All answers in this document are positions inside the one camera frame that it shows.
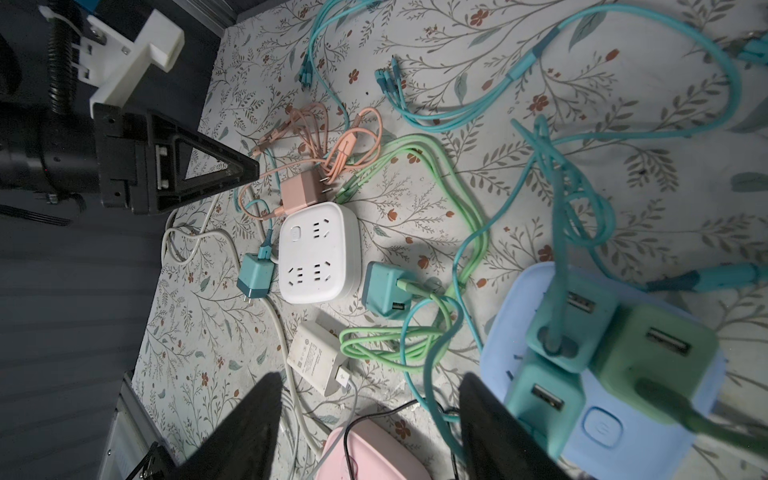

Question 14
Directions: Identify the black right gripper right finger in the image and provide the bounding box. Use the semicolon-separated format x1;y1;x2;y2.
459;373;568;479

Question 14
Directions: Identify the white power strip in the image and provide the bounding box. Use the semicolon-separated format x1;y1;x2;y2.
278;202;362;305

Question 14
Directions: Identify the teal multi-head cable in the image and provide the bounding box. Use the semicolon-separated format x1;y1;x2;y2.
374;2;768;145

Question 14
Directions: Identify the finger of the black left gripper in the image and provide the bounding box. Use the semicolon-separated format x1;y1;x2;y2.
93;103;260;215

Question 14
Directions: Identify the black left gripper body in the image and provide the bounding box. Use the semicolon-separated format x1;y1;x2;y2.
1;102;99;194

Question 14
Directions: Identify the teal plug near button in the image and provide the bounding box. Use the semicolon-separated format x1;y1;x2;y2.
504;350;586;460

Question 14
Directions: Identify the green charger plug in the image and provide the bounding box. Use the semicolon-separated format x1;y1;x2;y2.
590;304;719;424

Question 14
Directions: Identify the teal charger plug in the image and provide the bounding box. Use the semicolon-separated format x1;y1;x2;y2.
362;261;416;320
237;251;275;300

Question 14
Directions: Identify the green multi-head cable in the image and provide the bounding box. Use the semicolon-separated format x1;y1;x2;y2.
332;133;490;373

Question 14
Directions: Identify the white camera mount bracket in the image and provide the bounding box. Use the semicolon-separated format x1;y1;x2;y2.
38;4;185;115

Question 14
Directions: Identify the pink power strip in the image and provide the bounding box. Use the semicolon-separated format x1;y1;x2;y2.
310;420;430;480

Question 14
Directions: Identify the teal plug on blue strip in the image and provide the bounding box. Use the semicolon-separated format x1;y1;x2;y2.
525;273;619;374

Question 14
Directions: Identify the white charger plug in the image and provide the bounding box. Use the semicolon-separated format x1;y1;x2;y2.
288;321;346;397

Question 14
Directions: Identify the pink multi-head charging cable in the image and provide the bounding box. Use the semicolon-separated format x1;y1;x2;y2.
236;101;385;220

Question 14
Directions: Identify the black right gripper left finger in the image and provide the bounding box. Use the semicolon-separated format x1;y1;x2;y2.
169;372;282;479

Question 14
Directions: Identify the black corrugated conduit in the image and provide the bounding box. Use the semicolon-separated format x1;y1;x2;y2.
47;0;76;116

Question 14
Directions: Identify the pink charger plug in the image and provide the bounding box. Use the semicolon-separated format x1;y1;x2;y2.
280;169;332;216

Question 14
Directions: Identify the blue power strip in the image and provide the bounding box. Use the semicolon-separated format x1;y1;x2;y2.
480;262;725;479

